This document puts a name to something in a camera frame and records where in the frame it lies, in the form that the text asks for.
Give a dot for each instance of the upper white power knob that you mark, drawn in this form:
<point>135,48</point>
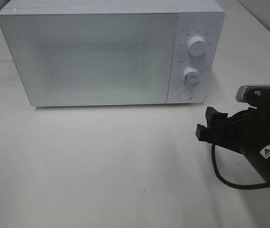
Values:
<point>196,45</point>

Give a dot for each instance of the lower white timer knob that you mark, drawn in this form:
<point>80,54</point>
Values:
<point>191,76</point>

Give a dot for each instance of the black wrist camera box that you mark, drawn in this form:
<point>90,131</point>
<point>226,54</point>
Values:
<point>255,95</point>

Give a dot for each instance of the round white door button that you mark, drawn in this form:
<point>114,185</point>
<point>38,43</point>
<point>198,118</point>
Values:
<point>186,94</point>

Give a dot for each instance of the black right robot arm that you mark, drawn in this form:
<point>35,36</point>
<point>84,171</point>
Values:
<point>259,160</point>

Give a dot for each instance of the white microwave door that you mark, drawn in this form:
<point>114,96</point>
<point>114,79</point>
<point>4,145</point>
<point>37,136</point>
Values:
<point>106,59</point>

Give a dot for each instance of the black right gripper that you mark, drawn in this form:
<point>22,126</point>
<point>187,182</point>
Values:
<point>248,131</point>

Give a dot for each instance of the white microwave oven body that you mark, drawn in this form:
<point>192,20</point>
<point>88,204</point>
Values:
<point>194,17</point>

